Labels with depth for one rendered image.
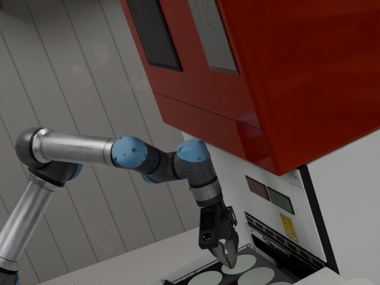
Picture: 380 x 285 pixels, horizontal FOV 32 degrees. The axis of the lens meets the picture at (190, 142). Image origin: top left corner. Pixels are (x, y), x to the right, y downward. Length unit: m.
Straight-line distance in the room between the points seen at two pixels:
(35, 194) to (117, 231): 2.41
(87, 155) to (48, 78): 2.41
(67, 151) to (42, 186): 0.25
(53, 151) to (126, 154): 0.27
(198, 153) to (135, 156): 0.16
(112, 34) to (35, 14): 0.46
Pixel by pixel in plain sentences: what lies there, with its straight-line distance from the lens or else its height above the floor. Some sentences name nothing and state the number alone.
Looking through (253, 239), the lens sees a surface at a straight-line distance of 2.01.
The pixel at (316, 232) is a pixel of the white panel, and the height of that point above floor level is 1.06.
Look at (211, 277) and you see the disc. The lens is 1.87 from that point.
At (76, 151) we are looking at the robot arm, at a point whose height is 1.36.
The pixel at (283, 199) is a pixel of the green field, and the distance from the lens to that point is 1.67.
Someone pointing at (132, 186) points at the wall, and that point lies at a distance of 4.27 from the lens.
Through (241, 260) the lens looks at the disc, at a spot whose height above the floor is 0.90.
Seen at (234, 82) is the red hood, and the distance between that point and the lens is 1.50.
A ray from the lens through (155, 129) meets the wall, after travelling 4.16.
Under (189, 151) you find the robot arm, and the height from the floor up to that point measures 1.28.
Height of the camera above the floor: 1.79
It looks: 17 degrees down
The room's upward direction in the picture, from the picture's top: 19 degrees counter-clockwise
